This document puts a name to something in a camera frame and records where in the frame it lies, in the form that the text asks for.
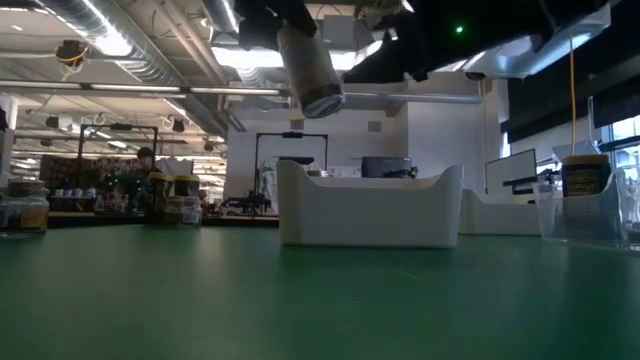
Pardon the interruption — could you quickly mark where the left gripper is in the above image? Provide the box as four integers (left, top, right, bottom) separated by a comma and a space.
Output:
233, 0, 319, 51

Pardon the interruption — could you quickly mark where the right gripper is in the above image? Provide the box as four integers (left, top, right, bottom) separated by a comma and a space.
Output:
342, 9, 431, 84

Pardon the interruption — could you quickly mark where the small brown-lid spice jar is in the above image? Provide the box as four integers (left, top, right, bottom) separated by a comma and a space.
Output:
0, 178, 51, 237
180, 196, 204, 228
164, 196, 185, 226

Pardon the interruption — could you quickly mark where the ceiling light panel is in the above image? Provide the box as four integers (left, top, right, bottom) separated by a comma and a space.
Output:
209, 45, 287, 70

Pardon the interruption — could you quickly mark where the grey ceiling pipe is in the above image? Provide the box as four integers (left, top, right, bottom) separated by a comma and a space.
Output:
0, 81, 484, 105

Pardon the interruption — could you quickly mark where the grey ceiling box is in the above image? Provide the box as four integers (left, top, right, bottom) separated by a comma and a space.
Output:
319, 14, 357, 46

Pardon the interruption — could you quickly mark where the black computer monitor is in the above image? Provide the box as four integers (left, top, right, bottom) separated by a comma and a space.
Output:
360, 155, 419, 180

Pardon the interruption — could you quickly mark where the white covered machine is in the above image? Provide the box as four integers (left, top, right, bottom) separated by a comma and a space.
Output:
258, 159, 279, 214

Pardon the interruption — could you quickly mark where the white plastic bin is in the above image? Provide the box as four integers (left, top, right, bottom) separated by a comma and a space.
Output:
276, 159, 465, 250

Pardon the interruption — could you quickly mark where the white-screen computer monitor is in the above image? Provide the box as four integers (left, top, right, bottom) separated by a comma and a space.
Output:
483, 148, 539, 196

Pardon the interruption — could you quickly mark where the person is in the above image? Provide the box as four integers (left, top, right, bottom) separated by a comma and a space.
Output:
114, 146, 166, 211

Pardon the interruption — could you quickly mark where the clear plastic bin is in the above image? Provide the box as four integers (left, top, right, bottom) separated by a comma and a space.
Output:
532, 168, 640, 254

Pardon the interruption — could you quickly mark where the patterned backdrop cloth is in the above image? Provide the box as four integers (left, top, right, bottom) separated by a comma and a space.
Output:
39, 155, 151, 214

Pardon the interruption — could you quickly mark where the green table mat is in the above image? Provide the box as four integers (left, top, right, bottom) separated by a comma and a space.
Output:
0, 222, 640, 360

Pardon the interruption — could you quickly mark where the narrow silver spiral duct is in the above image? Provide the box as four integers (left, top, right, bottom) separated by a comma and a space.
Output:
199, 0, 241, 39

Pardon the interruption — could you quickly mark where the black metal gantry frame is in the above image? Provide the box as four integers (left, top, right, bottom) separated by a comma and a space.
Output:
253, 131, 330, 217

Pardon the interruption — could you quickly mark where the yellow hanging cable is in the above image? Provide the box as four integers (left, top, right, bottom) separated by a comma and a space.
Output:
568, 34, 577, 156

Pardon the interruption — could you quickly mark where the white bin with handle slot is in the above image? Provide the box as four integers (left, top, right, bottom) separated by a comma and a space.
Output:
458, 187, 544, 237

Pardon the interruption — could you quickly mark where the yellow cable reel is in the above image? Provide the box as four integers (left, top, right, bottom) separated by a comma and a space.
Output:
54, 39, 91, 69

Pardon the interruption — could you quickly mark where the black table frame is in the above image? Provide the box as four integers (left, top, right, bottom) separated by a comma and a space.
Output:
47, 214, 280, 230

